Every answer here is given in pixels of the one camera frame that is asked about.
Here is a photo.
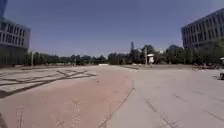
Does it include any grey stone paved plaza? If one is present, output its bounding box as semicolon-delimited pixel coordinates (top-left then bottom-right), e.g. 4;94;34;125
0;64;224;128

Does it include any row of trees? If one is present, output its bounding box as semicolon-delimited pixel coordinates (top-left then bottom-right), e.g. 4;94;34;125
0;39;224;67

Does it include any pale pole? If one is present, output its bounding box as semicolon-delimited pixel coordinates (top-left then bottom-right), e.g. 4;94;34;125
144;47;148;68

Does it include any grey office building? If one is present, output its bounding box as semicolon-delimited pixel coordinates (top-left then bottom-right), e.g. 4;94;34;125
180;8;224;52

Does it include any small white structure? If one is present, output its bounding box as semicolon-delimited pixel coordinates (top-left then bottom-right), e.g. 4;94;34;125
147;53;155;65

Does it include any grey building with window rows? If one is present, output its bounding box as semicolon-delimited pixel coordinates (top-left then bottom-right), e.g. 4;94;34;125
0;18;32;66

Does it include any reddish paved ground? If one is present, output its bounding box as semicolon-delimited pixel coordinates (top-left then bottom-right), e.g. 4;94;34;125
0;68;135;128

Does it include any blue glass tower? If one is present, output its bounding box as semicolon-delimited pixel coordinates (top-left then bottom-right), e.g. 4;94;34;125
0;0;9;20

